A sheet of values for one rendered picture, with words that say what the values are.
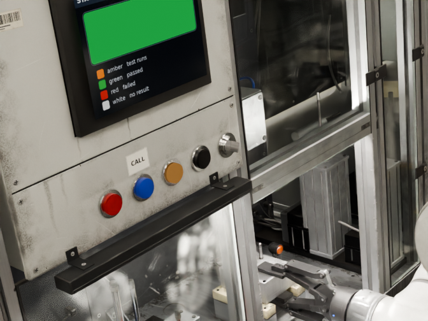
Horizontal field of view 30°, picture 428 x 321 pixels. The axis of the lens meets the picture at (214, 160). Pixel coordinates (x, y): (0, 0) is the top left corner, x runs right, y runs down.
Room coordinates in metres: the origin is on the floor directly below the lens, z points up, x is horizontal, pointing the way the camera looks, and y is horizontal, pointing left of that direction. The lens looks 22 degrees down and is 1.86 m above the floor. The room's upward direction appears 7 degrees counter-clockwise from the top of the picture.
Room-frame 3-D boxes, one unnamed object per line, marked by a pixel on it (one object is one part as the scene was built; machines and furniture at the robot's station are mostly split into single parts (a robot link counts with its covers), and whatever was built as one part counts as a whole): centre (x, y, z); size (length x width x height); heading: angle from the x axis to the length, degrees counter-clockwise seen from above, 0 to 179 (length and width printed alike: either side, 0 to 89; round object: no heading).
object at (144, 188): (1.04, 0.11, 1.42); 0.03 x 0.02 x 0.03; 135
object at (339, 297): (1.33, -0.20, 1.00); 0.09 x 0.07 x 0.08; 45
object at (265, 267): (1.44, -0.09, 1.03); 0.07 x 0.03 x 0.01; 45
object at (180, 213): (1.03, 0.09, 1.37); 0.36 x 0.04 x 0.04; 135
